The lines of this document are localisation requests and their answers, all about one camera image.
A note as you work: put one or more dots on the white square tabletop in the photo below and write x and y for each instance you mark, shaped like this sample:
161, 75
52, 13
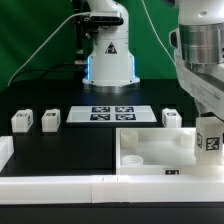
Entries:
160, 151

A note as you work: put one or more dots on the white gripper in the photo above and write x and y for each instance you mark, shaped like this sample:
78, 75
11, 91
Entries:
199, 61

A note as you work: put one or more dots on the white marker base plate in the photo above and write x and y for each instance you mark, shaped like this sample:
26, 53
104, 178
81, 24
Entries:
114, 114

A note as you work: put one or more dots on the white U-shaped obstacle fence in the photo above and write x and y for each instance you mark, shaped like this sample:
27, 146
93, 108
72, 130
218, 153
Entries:
111, 189

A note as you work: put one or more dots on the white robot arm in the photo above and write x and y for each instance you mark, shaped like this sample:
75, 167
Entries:
111, 65

